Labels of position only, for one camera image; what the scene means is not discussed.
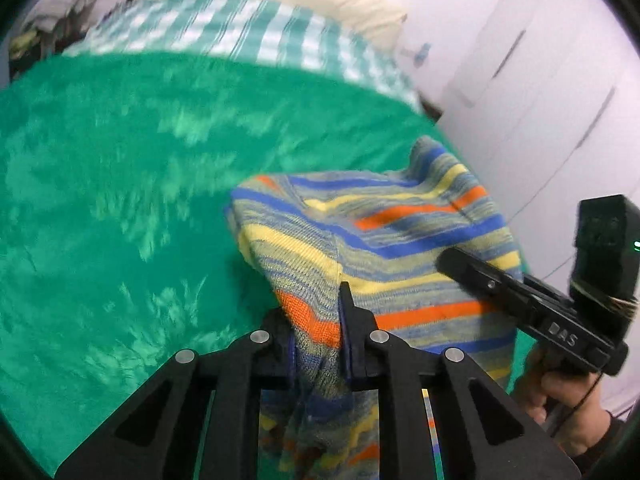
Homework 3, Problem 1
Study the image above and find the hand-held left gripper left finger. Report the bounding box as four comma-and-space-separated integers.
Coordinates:
54, 310, 298, 480

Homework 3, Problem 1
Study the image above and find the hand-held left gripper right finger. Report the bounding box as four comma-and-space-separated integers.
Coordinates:
339, 281, 583, 480

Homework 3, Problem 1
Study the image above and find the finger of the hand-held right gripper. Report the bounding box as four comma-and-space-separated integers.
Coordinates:
436, 246, 547, 330

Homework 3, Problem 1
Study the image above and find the striped knit sweater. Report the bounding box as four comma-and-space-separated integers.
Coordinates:
227, 135, 525, 480

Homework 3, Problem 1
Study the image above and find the person's right forearm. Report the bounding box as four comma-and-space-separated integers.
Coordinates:
570, 410, 631, 476

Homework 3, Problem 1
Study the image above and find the person's right hand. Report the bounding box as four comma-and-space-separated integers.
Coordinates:
515, 345, 613, 456

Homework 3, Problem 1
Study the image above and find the white wardrobe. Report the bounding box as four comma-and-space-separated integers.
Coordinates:
440, 0, 640, 411

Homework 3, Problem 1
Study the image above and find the green patterned blanket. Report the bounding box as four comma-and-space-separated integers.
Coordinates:
0, 52, 526, 480

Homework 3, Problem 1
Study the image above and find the green checked bed sheet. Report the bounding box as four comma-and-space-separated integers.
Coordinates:
62, 0, 426, 111

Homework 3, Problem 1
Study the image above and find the olive green cloth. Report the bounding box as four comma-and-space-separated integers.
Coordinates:
9, 27, 43, 58

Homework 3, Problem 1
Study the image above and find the grey checked cloth pile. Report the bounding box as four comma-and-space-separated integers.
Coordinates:
22, 0, 103, 41

